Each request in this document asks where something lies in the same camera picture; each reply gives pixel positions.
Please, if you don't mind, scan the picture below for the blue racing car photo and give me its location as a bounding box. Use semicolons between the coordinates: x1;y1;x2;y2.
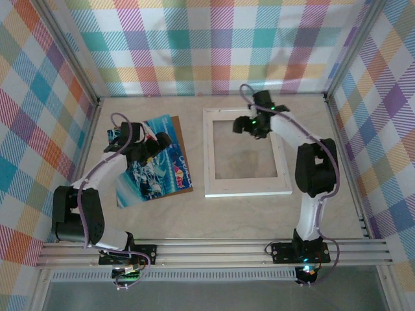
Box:
106;113;195;210

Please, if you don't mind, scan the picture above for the clear glass pane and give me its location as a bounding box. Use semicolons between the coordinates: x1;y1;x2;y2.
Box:
212;119;279;179

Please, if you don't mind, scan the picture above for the brown backing board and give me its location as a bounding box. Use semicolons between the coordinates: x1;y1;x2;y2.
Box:
142;115;195;203

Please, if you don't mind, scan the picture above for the white picture frame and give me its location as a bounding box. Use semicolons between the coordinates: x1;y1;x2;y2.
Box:
202;108;293;199

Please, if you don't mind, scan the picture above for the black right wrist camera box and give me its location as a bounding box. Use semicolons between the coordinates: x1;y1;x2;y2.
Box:
232;115;250;135

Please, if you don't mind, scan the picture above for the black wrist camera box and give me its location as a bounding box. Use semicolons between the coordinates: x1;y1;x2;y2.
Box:
232;115;250;135
154;132;173;150

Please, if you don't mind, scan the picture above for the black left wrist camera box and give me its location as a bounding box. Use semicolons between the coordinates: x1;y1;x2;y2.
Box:
154;132;173;150

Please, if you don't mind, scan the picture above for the aluminium table side rail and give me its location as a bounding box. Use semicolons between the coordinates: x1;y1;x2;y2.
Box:
57;95;104;243
324;92;372;240

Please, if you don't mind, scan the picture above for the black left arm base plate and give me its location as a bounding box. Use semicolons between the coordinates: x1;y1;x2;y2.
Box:
98;244;158;266

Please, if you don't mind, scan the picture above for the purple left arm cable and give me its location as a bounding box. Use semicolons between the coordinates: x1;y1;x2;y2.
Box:
76;111;153;291

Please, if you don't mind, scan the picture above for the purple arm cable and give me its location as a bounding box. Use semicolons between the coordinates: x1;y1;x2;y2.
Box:
239;83;341;288
76;111;153;291

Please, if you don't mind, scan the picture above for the aluminium mounting rail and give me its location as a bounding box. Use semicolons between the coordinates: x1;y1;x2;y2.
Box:
34;238;394;269

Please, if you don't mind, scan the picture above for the aluminium corner post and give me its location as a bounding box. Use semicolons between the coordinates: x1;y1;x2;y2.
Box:
323;0;385;98
34;0;102;104

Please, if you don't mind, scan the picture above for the grey slotted cable duct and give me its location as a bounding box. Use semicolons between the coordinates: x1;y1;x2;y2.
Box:
51;270;298;283

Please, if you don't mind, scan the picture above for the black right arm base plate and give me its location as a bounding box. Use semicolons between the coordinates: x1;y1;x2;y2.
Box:
270;241;332;264

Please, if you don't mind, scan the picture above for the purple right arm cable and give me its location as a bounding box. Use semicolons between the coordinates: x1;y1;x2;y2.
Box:
239;83;341;288

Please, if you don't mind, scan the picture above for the aluminium frame leg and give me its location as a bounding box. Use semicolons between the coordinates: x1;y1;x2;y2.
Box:
377;265;402;311
29;268;53;311

